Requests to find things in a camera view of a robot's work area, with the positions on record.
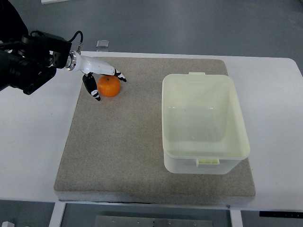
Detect dark clothed person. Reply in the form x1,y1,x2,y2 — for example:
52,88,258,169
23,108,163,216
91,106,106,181
0,0,28,44

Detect grey felt mat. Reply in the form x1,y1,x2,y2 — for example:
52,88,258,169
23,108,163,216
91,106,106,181
54,57,255,205

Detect black table control panel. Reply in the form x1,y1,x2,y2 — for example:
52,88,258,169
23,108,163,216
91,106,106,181
259,211,303,219

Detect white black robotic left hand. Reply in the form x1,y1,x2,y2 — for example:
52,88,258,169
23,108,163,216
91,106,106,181
64,51,126,101

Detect white table leg left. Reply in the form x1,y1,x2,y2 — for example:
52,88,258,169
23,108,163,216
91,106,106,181
49,201,66,227

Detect orange fruit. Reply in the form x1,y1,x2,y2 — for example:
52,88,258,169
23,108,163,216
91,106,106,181
97,75,121,97

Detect pale plastic storage box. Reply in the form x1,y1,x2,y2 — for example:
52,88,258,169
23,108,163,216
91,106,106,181
161,72,250,175

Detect white object top edge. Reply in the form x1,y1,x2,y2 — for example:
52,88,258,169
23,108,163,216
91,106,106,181
41,0,68,5

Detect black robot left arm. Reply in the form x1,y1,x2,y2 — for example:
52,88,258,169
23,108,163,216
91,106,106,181
0,30,75,95

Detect small white floor object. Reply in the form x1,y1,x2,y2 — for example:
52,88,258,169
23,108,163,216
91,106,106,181
1,221,15,227

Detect metal plate under table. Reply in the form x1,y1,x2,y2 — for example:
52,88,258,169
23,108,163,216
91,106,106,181
94,216,214,227

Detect white table leg right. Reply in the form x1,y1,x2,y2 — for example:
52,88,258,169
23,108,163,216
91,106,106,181
230,210,243,227

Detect small clear plastic square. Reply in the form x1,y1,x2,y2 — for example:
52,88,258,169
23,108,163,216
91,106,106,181
96,40,109,48

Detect white table leg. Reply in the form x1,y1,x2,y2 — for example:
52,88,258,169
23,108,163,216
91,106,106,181
230,210,243,227
49,201,66,227

